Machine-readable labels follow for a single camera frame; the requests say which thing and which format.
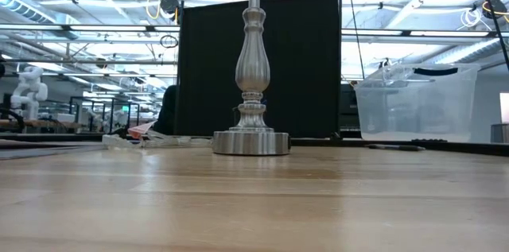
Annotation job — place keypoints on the black equipment rack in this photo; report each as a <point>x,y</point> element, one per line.
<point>349,109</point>

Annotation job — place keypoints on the clear plastic storage bin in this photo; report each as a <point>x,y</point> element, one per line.
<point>417,113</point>

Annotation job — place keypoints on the person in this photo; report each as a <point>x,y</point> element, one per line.
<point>167,113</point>

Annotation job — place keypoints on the brown pen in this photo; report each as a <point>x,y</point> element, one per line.
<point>397,148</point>

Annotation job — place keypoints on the silver lamp base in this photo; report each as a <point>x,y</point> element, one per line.
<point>251,65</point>

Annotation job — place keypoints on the background wooden workbench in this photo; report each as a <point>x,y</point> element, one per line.
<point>40,124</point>

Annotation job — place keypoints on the landscape print notebook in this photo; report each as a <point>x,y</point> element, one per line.
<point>47,152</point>

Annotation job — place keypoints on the black tripod stand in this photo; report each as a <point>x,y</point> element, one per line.
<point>493,13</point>

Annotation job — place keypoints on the black divider panel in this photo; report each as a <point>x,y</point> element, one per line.
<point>302,65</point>

